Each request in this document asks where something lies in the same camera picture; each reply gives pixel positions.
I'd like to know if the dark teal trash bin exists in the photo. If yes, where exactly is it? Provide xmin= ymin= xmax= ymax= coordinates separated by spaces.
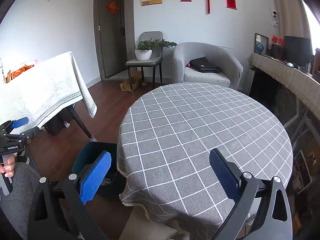
xmin=72 ymin=142 xmax=126 ymax=204

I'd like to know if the person's left hand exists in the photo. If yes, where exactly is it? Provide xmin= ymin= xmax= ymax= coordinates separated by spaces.
xmin=0 ymin=154 xmax=16 ymax=178

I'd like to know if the black table leg with sock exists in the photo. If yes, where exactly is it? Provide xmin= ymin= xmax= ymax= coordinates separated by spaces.
xmin=67 ymin=105 xmax=97 ymax=142

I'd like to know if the grey checked tablecloth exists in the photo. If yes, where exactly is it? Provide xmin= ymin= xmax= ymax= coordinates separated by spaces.
xmin=117 ymin=82 xmax=293 ymax=239

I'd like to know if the grey armchair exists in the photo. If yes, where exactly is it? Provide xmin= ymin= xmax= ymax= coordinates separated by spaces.
xmin=172 ymin=42 xmax=244 ymax=90

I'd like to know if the beige fringed side table cloth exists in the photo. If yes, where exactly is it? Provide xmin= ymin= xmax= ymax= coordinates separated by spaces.
xmin=249 ymin=53 xmax=320 ymax=120

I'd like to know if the cardboard box on floor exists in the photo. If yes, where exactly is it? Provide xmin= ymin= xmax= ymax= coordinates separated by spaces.
xmin=120 ymin=70 xmax=142 ymax=93

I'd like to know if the black handbag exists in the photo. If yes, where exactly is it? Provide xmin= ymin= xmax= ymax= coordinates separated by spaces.
xmin=189 ymin=57 xmax=221 ymax=74

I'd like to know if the small blue globe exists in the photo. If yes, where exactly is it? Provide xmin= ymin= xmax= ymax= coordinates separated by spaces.
xmin=256 ymin=43 xmax=264 ymax=54

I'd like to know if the white potted plant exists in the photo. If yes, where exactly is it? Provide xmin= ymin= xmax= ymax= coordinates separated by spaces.
xmin=135 ymin=38 xmax=177 ymax=61

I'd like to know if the grey dining chair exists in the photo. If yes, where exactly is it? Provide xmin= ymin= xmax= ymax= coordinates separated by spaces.
xmin=125 ymin=31 xmax=163 ymax=94

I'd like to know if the framed picture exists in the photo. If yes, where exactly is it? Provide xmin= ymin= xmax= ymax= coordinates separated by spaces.
xmin=254 ymin=33 xmax=268 ymax=55

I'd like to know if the black monitor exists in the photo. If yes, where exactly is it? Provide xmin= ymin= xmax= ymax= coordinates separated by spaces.
xmin=283 ymin=36 xmax=311 ymax=67

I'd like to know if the grey door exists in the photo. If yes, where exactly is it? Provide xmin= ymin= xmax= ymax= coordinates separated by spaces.
xmin=95 ymin=0 xmax=127 ymax=80

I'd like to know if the white wall camera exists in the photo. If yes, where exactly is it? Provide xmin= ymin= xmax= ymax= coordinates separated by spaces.
xmin=272 ymin=10 xmax=279 ymax=26

